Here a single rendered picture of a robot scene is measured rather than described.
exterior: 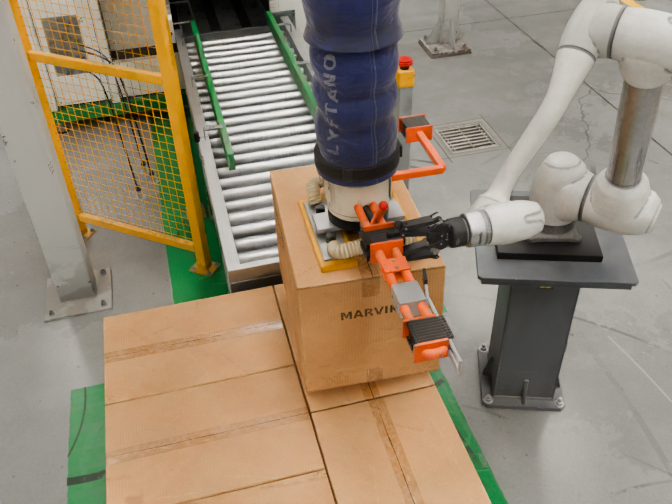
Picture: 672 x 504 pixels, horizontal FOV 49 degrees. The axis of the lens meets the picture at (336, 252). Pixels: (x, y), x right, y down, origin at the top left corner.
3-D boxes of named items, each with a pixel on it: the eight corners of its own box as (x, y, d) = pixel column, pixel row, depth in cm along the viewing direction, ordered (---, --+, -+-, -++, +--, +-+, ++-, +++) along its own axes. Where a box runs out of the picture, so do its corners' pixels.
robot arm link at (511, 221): (496, 247, 179) (477, 248, 192) (554, 236, 181) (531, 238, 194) (488, 203, 179) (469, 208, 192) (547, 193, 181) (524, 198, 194)
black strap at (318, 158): (307, 146, 201) (306, 133, 199) (388, 134, 205) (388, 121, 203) (324, 188, 184) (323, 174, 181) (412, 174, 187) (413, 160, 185)
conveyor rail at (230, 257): (178, 59, 450) (173, 29, 438) (186, 58, 451) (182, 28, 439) (232, 307, 275) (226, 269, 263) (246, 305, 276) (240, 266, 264)
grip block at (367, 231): (359, 245, 185) (358, 226, 181) (396, 239, 186) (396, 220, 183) (367, 265, 178) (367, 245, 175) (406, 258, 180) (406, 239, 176)
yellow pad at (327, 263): (298, 205, 219) (296, 191, 216) (330, 200, 220) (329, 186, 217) (321, 274, 192) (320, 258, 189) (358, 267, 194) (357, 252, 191)
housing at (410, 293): (389, 299, 167) (389, 284, 165) (417, 294, 169) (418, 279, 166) (398, 319, 162) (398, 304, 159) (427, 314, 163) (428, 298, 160)
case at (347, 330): (279, 267, 259) (269, 170, 235) (389, 251, 265) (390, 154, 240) (306, 393, 213) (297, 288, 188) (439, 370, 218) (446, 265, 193)
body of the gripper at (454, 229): (470, 225, 177) (434, 232, 176) (467, 253, 183) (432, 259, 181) (458, 208, 183) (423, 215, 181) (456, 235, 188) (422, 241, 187)
